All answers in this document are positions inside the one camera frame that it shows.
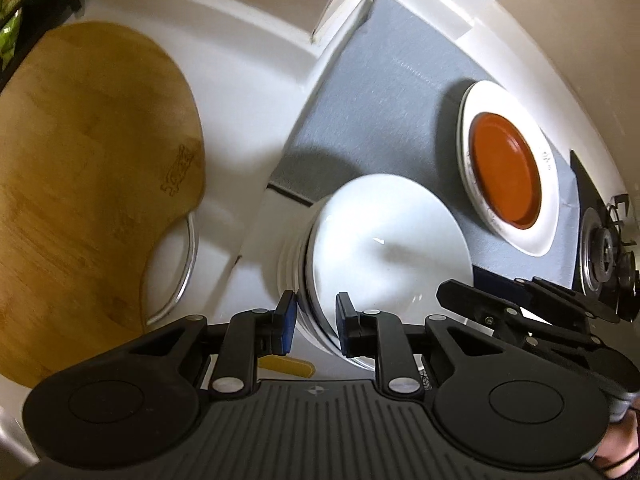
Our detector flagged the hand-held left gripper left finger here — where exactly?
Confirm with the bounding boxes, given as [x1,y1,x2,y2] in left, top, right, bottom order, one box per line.
[102,289,299,403]

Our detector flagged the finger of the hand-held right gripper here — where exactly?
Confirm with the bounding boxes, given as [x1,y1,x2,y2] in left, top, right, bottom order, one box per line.
[436,278,543,345]
[475,266,624,327]

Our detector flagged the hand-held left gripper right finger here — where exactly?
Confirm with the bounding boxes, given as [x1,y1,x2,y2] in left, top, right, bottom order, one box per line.
[335,292,508,397]

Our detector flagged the white ribbed bowl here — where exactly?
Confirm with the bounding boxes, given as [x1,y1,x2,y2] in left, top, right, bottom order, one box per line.
[276,199,326,318]

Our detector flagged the white bowl with blue pattern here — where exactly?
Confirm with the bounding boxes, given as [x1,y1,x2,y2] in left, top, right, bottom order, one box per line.
[298,174,475,368]

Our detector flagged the orange round plate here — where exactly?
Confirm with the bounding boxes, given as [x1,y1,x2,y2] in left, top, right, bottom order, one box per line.
[470,112,544,231]

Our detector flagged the person's right forearm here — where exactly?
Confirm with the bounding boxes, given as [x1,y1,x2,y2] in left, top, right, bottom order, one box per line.
[594,400,640,480]

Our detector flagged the yellow plastic piece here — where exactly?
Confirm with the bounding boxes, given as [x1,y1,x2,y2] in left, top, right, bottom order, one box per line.
[259,356,314,379]

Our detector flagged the round metal gas burner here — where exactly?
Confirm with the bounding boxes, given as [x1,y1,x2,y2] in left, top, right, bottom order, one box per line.
[579,207,620,295]

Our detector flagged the black pot support grate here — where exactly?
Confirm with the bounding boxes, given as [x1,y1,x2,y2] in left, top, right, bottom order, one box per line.
[606,192,640,322]

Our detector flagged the round metal rim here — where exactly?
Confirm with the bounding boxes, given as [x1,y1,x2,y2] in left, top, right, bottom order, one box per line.
[144,211,199,327]

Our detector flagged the black glass gas stove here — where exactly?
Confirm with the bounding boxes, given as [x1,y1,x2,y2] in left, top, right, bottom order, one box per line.
[569,149,640,323]

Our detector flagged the round wooden cutting board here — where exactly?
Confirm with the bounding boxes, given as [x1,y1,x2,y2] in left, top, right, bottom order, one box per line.
[0,20,207,390]

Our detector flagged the grey dish mat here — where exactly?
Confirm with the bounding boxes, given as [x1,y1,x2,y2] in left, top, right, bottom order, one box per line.
[266,0,583,291]

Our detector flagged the yellow green snack packets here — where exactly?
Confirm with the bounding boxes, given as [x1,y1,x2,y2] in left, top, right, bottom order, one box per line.
[0,0,40,70]

